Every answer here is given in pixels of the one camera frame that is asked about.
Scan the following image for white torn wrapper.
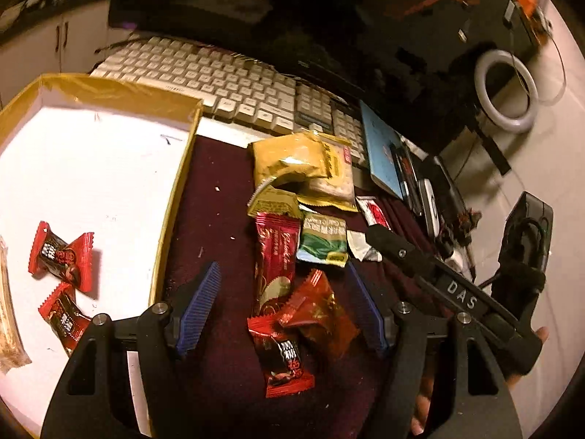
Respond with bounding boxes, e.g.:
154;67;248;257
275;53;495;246
347;230;383;263

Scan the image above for green white snack packet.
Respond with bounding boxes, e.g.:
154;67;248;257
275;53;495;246
297;213;349;267

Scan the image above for long red wafer packet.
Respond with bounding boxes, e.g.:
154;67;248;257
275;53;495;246
254;212;301;316

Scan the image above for red black candy wrapper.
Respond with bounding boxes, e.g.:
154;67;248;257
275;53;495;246
247;314;315;398

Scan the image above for small red white sachet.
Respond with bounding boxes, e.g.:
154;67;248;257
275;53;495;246
356;195;390;230

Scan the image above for small gold yellow packet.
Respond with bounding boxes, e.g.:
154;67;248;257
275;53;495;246
247;185;302;219

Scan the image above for yellow cracker snack packet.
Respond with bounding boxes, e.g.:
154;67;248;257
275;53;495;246
249;131;357;212

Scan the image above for dark red chip bag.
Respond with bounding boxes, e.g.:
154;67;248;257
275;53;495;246
277;269;360;360

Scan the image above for person's right hand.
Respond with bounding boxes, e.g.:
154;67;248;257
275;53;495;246
409;326;550;436

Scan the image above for red black candy in tray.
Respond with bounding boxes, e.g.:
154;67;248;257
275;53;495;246
28;221;94;292

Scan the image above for pens beside notebook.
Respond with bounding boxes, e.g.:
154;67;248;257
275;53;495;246
390;135;458;239

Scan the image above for gold-rimmed white tray box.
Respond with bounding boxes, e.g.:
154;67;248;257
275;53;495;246
1;74;202;436

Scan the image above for blue notebook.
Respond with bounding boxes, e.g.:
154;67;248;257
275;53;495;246
360;100;404;199

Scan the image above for white mechanical keyboard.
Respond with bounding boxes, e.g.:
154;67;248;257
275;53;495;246
90;36;367;166

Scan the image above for black computer monitor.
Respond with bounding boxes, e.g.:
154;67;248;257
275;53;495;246
109;0;539;153

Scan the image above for white kitchen cabinets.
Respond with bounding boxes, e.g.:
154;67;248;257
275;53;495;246
0;0;131;105

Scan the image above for white ring light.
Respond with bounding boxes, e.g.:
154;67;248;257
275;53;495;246
474;50;539;134

